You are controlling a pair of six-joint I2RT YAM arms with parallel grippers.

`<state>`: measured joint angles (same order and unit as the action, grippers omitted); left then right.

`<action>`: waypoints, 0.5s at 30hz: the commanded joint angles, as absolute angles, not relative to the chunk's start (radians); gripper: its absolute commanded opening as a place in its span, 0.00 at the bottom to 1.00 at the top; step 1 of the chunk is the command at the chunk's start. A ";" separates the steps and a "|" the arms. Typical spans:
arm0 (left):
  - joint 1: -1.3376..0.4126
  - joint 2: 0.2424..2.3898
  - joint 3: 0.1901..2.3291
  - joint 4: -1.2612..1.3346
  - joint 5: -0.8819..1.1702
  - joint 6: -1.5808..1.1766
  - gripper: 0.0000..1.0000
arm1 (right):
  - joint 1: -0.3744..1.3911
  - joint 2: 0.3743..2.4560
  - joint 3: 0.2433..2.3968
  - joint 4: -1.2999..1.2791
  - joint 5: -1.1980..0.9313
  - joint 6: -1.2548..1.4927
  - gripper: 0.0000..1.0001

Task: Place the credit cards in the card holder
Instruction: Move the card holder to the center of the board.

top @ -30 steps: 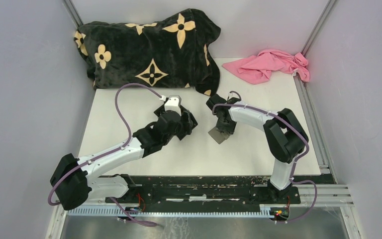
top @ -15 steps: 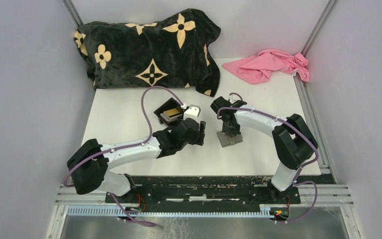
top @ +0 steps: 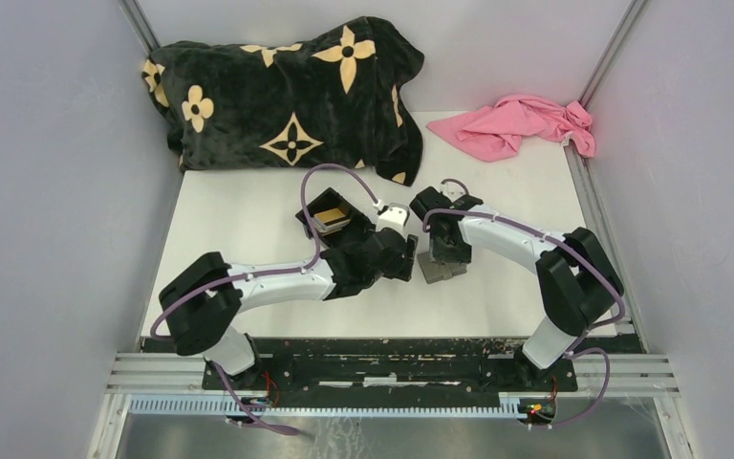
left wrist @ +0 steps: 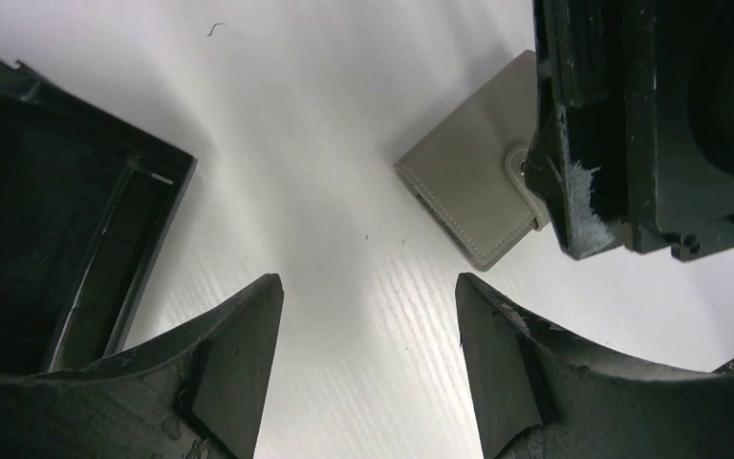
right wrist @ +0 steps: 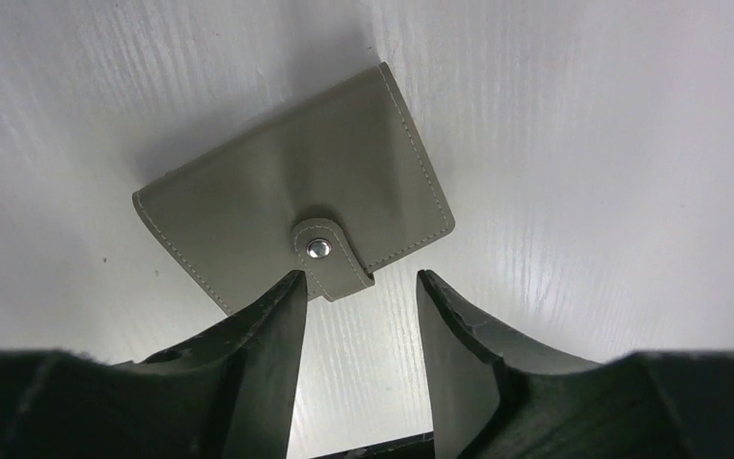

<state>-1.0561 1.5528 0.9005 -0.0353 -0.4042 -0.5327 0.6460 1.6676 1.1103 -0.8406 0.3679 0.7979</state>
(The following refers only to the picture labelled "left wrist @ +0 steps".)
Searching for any black plastic card box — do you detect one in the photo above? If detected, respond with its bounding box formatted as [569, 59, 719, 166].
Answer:
[0, 60, 196, 375]

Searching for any grey leather card holder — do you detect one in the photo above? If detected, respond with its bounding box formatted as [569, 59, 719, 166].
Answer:
[394, 50, 551, 272]

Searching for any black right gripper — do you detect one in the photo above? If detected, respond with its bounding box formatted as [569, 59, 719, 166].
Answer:
[525, 1, 734, 261]

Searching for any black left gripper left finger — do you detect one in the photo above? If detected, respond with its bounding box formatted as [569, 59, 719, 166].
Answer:
[0, 273, 284, 458]

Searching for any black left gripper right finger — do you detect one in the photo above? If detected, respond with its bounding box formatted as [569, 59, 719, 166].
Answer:
[455, 273, 734, 458]

